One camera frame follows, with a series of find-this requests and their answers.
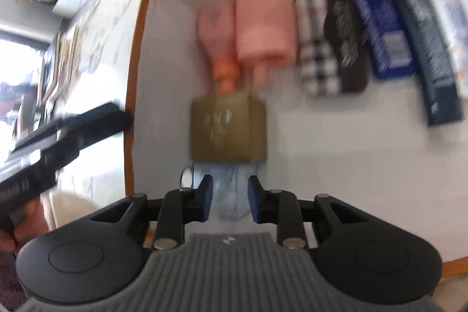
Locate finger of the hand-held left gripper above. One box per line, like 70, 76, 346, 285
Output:
9, 102, 134, 156

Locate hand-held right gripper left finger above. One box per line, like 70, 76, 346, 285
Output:
90, 174, 214, 250

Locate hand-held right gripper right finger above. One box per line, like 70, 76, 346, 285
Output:
247, 175, 374, 249

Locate clear glass perfume bottle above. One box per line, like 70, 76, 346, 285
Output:
180, 161, 264, 222

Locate gold cardboard box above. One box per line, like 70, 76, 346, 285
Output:
190, 88, 268, 163

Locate orange cardboard box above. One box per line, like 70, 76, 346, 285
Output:
123, 0, 468, 278

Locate plaid patterned box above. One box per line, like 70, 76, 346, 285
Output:
294, 0, 343, 99

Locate dark brown box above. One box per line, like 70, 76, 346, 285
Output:
323, 0, 371, 94

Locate navy blue box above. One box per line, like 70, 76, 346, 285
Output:
353, 0, 417, 81

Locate dark grey slim box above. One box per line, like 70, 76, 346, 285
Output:
388, 0, 464, 127

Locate white tube with blue print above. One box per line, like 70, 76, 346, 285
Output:
422, 0, 468, 99

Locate person's left hand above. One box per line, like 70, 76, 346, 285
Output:
0, 198, 50, 258

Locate beige cloth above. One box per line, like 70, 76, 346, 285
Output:
39, 191, 97, 236

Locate window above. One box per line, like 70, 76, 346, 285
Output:
0, 29, 50, 123

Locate small pink bottle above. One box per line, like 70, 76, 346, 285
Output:
197, 3, 241, 94

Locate large pink bottle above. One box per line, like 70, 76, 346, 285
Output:
235, 0, 299, 87

